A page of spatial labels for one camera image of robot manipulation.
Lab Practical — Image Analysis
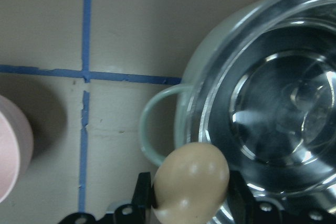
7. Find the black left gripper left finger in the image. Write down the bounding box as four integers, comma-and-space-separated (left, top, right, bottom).
131, 172, 156, 223

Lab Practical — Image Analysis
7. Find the pink bowl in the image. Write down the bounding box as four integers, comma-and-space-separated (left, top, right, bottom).
1, 96, 34, 201

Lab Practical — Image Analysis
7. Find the pale green electric pot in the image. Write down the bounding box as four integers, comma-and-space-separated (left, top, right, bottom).
139, 0, 335, 215

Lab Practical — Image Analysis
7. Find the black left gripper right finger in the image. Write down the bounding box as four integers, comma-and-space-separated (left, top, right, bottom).
226, 170, 255, 224

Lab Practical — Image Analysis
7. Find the brown egg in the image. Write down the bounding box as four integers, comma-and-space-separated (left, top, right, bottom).
153, 143, 229, 223

